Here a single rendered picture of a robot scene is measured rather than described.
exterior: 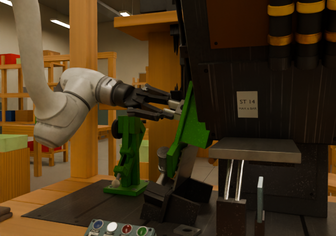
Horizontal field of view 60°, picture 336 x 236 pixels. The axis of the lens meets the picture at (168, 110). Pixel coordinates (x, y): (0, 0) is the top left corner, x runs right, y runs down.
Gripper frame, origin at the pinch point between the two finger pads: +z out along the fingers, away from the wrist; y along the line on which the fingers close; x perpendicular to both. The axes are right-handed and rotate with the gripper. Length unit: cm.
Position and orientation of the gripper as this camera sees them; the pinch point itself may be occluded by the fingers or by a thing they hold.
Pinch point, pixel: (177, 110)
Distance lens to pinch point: 86.6
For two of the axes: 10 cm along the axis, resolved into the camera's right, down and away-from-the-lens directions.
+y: 4.1, -6.9, 5.9
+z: 9.1, 2.7, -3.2
